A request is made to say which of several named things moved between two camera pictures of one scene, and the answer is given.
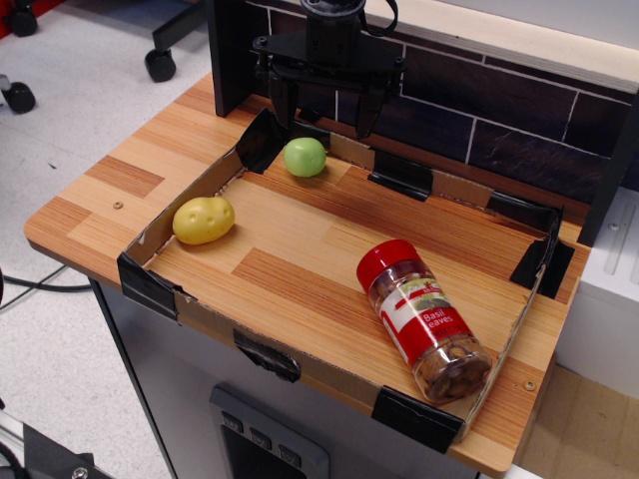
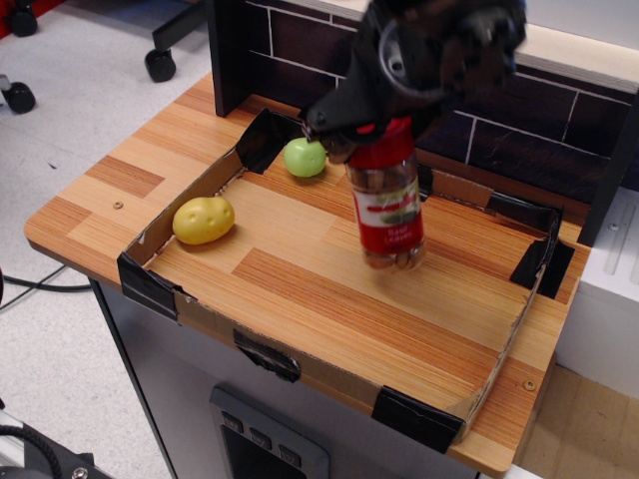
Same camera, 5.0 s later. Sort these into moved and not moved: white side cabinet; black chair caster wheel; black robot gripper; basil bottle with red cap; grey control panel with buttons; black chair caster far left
Moved: black robot gripper; basil bottle with red cap
Not moved: black chair caster wheel; black chair caster far left; grey control panel with buttons; white side cabinet
